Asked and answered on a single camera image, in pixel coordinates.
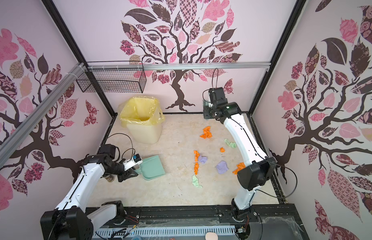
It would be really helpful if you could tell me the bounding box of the mint green hand broom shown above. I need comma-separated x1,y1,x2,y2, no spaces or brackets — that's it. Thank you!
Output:
202,92,213,113

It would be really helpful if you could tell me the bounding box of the mint green dustpan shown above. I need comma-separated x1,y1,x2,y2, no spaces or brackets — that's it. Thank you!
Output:
135,155,166,181

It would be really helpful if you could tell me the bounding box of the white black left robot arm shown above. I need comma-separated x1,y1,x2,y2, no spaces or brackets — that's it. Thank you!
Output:
40,144,143,240

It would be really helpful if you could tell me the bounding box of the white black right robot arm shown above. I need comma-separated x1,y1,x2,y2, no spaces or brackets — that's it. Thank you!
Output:
203,88,277,222

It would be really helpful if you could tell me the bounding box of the large orange crumpled paper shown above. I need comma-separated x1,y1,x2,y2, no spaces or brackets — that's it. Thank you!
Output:
200,126,213,139

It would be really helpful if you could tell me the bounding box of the brown small bottle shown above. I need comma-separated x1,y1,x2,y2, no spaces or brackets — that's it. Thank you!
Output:
104,175,115,183

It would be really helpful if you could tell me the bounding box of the green crumpled paper far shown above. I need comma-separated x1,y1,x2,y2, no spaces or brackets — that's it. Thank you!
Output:
224,139,237,149

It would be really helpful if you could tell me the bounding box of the orange paper strip front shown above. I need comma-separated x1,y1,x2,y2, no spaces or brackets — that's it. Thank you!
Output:
194,150,201,176

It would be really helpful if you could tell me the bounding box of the purple paper near can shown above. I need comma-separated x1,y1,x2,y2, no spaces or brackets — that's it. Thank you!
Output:
198,156,208,165

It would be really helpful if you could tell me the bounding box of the purple paper front cluster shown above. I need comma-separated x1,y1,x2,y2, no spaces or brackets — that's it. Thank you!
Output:
216,161,229,175

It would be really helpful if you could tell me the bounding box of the orange paper near can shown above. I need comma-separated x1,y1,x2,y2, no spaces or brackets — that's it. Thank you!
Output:
233,163,246,175

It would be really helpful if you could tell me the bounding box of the yellow lined trash bin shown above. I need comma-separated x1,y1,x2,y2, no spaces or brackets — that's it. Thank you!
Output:
118,96,165,145

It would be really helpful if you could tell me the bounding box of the green paper front cluster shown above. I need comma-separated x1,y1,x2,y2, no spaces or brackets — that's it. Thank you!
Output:
192,175,203,189

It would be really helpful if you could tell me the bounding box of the pink round disc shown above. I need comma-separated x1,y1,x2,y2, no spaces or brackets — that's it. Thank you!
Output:
205,232,219,240

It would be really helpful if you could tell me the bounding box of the black wire basket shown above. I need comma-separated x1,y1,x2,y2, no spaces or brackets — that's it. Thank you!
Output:
76,60,147,94

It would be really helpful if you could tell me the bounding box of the white slotted cable duct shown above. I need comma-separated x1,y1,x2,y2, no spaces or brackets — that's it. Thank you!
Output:
93,226,237,240

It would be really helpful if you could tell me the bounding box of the aluminium rail bar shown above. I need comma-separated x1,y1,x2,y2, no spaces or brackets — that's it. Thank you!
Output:
0,63,86,169

